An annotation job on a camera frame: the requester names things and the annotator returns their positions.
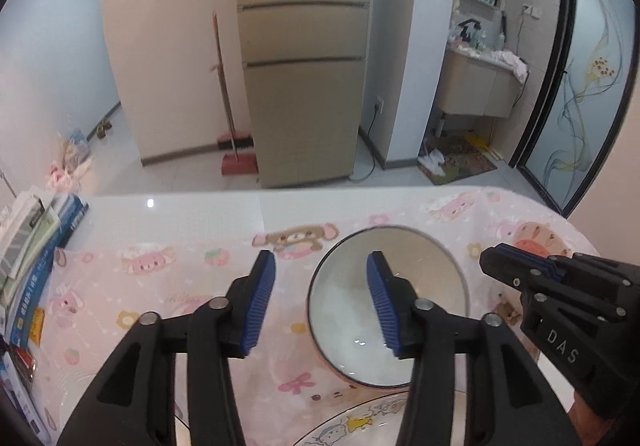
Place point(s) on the frosted glass door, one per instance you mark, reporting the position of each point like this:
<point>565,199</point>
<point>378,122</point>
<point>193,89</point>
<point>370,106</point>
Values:
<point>575,101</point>

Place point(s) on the white wall socket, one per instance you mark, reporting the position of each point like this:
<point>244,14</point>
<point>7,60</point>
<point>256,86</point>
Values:
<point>532,10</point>

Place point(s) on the black faucet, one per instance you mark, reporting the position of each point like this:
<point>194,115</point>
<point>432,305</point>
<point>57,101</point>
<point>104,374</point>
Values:
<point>467,29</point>

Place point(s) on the pink cartoon printed tablecloth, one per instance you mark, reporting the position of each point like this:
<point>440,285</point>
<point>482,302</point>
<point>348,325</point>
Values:
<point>175,276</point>

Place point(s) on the pair of brown slippers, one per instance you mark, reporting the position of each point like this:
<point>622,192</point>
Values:
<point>104,127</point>

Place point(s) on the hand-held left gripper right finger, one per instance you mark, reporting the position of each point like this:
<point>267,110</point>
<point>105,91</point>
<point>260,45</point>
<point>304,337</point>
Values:
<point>382,301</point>

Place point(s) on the beige refrigerator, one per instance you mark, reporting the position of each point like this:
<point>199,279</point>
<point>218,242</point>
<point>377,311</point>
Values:
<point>300,101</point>

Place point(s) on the white plate with cartoon cats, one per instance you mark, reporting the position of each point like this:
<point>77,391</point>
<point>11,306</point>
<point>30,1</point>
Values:
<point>350,426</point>

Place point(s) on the beige vanity cabinet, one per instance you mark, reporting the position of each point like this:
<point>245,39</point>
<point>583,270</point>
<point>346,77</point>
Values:
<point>470,86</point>

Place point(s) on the white wall outlet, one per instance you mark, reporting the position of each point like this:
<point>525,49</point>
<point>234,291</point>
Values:
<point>379,103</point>

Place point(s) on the black hanging hair tool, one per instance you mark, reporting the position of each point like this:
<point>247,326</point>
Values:
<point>504,29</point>

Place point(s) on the pile of plush toys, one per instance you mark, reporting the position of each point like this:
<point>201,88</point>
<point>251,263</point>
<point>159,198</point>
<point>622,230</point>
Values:
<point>70,161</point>

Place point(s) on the white cloth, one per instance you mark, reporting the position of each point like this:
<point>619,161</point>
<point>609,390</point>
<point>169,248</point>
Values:
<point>432,164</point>

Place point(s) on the person's right hand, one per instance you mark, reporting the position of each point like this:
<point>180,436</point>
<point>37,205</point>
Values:
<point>592,426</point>

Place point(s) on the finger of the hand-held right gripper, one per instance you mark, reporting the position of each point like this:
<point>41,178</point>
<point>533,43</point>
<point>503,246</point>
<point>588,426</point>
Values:
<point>505,268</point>
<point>605,268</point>

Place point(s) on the pink cloth on vanity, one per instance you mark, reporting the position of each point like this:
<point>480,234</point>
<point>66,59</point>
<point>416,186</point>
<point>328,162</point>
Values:
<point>515,64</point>

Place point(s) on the stack of books and boxes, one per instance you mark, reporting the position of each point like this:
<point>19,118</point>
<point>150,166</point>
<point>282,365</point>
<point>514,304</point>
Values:
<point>30,276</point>

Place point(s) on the hanging plush ornament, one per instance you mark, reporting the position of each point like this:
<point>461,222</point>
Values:
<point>456,4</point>

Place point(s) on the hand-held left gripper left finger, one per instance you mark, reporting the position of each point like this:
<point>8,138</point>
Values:
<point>260,306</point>

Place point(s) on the toiletry bottles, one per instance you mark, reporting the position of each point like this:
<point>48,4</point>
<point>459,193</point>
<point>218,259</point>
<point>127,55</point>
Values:
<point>482,39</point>

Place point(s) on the red dustpan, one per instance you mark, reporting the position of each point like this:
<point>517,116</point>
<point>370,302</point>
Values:
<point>240,167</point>

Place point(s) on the white bowl with dark rim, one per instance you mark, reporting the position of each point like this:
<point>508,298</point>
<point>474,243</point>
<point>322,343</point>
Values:
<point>345,306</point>

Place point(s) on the patterned floor mat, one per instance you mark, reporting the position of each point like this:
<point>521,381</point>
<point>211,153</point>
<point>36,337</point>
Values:
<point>470,161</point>

